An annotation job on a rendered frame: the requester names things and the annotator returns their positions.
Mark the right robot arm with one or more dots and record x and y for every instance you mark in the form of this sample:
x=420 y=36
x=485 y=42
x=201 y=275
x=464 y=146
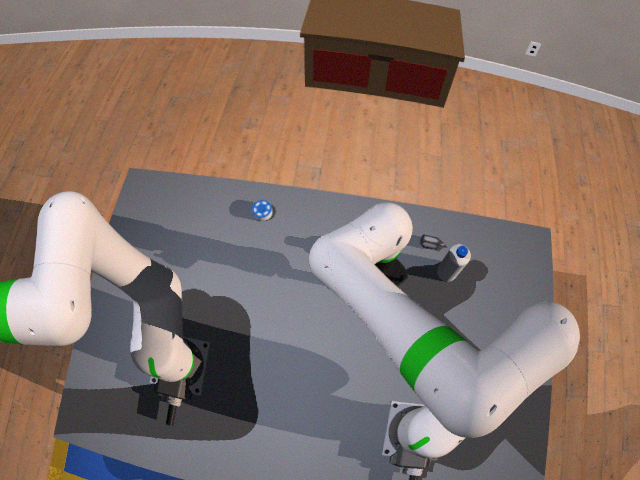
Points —
x=470 y=392

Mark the white bottle with blue cap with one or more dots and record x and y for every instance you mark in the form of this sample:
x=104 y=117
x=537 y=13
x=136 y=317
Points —
x=453 y=263

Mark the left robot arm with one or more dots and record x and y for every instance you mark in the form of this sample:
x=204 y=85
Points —
x=53 y=307

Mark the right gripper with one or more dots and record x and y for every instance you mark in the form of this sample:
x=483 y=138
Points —
x=394 y=272

